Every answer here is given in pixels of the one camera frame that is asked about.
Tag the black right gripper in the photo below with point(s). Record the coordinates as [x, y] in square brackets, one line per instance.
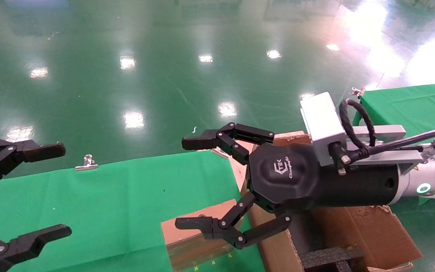
[289, 177]

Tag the large open cardboard carton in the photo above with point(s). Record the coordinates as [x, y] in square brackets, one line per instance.
[368, 234]

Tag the silver binder clip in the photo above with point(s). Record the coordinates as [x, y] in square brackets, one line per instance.
[220, 153]
[357, 91]
[87, 165]

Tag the green tablecloth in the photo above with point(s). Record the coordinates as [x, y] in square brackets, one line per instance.
[108, 207]
[410, 105]

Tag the black foam insert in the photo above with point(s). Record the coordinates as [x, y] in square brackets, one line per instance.
[327, 257]

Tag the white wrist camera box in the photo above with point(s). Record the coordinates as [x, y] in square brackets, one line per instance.
[321, 121]

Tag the silver camera mount bracket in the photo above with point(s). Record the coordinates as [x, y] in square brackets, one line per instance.
[391, 132]

